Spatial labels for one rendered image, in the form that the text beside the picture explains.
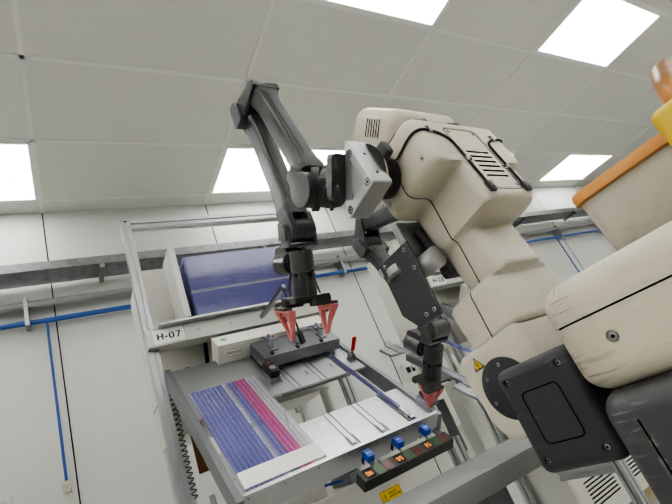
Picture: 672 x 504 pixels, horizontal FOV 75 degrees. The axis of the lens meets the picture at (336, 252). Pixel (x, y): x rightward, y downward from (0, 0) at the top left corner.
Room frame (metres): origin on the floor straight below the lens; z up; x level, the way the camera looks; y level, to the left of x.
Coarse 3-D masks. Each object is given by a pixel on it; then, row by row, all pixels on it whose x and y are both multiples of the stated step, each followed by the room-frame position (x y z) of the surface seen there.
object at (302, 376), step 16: (336, 352) 1.84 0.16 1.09; (192, 368) 1.61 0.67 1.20; (208, 368) 1.63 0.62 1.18; (224, 368) 1.64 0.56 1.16; (240, 368) 1.65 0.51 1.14; (256, 368) 1.67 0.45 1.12; (288, 368) 1.69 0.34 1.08; (304, 368) 1.71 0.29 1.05; (320, 368) 1.72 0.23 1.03; (336, 368) 1.73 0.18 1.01; (352, 368) 1.75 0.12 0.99; (192, 384) 1.53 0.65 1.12; (208, 384) 1.54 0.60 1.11; (272, 384) 1.59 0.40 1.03; (288, 384) 1.60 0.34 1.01; (304, 384) 1.62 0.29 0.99; (320, 384) 1.71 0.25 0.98
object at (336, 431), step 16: (368, 400) 1.59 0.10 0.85; (384, 400) 1.60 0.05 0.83; (400, 400) 1.61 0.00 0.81; (320, 416) 1.48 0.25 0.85; (336, 416) 1.49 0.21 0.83; (352, 416) 1.50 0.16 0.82; (368, 416) 1.51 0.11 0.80; (384, 416) 1.52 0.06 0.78; (400, 416) 1.54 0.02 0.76; (416, 416) 1.55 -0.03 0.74; (320, 432) 1.42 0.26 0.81; (336, 432) 1.43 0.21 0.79; (352, 432) 1.44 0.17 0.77; (368, 432) 1.45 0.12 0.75; (320, 448) 1.36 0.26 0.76; (336, 448) 1.37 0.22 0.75; (224, 464) 1.26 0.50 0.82
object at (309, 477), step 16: (432, 416) 1.53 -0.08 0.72; (384, 432) 1.42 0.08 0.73; (400, 432) 1.46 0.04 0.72; (416, 432) 1.51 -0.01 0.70; (432, 432) 1.57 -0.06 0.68; (352, 448) 1.34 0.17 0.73; (384, 448) 1.44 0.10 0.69; (320, 464) 1.28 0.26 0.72; (336, 464) 1.33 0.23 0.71; (352, 464) 1.37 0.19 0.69; (288, 480) 1.23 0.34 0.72; (304, 480) 1.27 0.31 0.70; (320, 480) 1.31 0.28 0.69; (256, 496) 1.18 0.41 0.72; (272, 496) 1.22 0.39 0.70; (288, 496) 1.26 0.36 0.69
